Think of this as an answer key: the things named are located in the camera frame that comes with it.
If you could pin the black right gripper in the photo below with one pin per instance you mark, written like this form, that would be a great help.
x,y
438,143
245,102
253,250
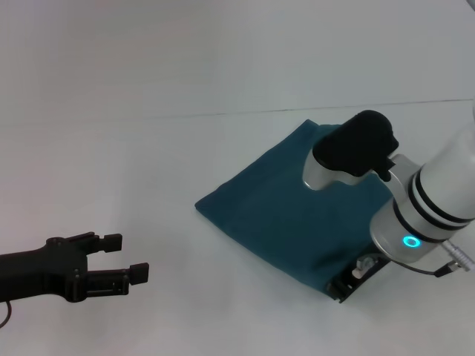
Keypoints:
x,y
361,278

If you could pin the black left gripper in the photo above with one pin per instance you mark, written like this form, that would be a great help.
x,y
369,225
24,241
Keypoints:
x,y
37,265

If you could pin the teal blue shirt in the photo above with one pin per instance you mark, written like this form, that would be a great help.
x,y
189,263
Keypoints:
x,y
278,215

